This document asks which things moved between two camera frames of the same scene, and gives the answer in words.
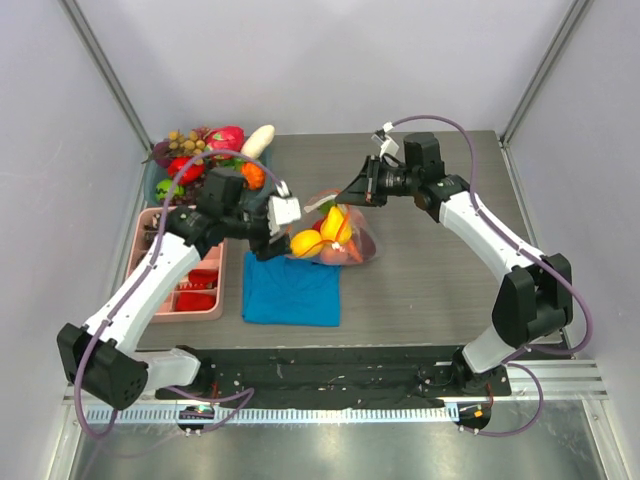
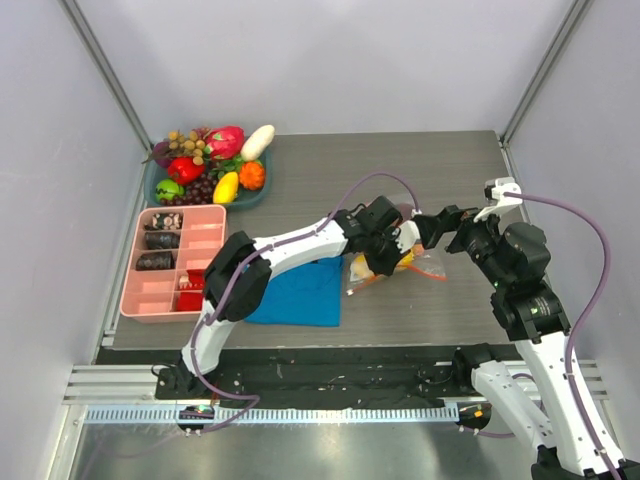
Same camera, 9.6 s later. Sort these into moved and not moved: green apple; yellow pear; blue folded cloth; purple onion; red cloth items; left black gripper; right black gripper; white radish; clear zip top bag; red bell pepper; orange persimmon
Moved: left black gripper; right black gripper; yellow pear; clear zip top bag
Not moved: blue folded cloth; green apple; purple onion; red cloth items; white radish; orange persimmon; red bell pepper
